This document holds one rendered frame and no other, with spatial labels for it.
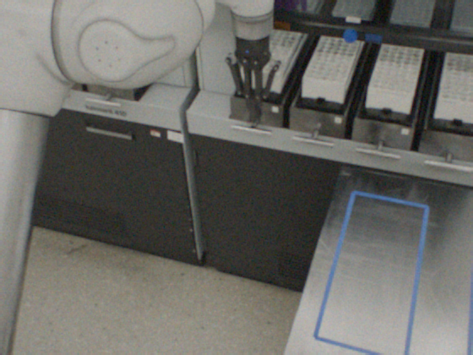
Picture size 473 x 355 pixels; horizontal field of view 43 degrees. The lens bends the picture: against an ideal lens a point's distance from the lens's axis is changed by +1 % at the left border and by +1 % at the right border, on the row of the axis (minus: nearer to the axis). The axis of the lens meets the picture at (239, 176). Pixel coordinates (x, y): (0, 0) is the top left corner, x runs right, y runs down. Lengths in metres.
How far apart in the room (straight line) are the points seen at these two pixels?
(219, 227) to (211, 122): 0.41
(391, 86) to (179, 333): 1.04
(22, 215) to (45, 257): 1.50
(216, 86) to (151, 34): 0.91
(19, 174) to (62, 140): 1.09
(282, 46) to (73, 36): 0.93
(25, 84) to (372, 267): 0.65
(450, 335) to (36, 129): 0.69
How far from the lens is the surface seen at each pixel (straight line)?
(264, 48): 1.33
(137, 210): 1.93
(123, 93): 1.62
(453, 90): 1.45
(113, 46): 0.68
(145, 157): 1.74
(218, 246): 1.91
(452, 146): 1.44
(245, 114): 1.50
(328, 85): 1.42
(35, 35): 0.75
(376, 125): 1.42
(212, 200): 1.75
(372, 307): 1.05
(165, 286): 2.10
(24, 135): 0.78
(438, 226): 1.19
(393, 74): 1.48
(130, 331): 2.02
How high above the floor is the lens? 1.68
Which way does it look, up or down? 44 degrees down
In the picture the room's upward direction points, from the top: 3 degrees counter-clockwise
